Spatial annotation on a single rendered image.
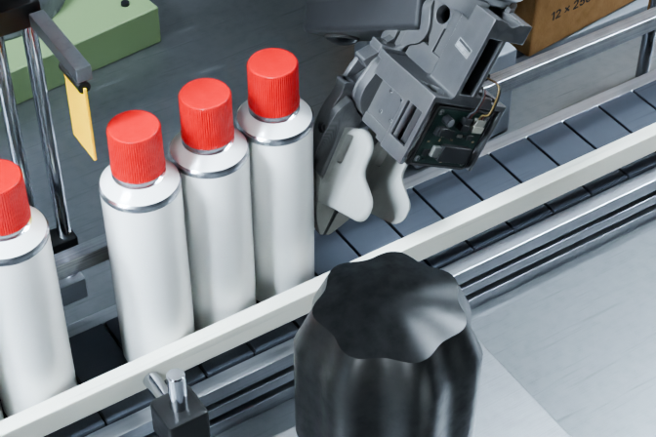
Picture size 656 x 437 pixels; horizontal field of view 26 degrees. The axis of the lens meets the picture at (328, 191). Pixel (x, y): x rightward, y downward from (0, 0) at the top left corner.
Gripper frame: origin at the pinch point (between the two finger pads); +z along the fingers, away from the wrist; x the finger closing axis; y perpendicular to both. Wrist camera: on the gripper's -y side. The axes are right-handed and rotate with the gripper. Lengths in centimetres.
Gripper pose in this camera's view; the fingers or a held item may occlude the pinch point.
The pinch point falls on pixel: (323, 212)
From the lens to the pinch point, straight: 102.1
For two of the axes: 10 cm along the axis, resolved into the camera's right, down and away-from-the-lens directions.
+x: 7.3, 0.6, 6.8
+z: -4.2, 8.2, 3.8
